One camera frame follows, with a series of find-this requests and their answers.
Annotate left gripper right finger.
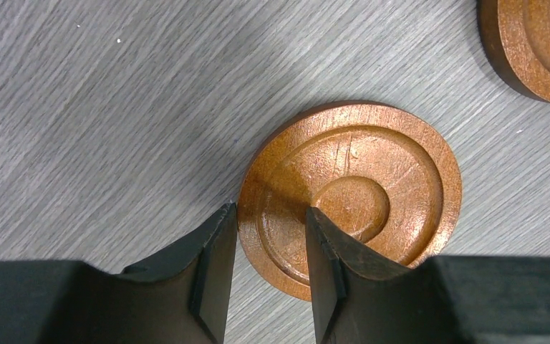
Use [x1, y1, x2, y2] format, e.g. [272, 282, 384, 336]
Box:
[305, 207, 550, 343]

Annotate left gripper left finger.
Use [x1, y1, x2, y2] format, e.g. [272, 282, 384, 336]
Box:
[0, 204, 237, 343]

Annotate brown coaster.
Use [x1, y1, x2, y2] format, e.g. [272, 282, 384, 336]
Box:
[237, 100, 463, 301]
[477, 1, 550, 103]

